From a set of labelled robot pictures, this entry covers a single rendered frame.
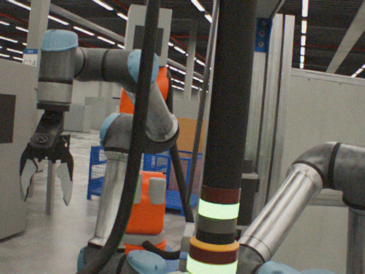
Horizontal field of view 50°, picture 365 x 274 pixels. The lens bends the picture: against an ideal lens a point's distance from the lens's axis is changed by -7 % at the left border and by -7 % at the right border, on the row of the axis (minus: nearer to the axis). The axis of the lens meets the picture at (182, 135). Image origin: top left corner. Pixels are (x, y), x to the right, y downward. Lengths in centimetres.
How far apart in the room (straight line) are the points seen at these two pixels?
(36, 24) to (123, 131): 612
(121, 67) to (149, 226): 358
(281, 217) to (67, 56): 54
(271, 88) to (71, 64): 66
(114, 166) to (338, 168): 64
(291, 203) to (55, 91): 54
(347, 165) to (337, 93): 147
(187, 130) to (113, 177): 731
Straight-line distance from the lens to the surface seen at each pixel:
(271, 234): 82
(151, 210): 435
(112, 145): 124
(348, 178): 96
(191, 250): 36
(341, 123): 243
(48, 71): 85
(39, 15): 729
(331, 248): 254
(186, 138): 850
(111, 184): 124
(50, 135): 81
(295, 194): 90
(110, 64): 90
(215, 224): 34
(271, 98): 128
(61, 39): 86
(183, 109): 1114
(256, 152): 128
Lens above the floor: 168
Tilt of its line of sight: 3 degrees down
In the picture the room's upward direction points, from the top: 6 degrees clockwise
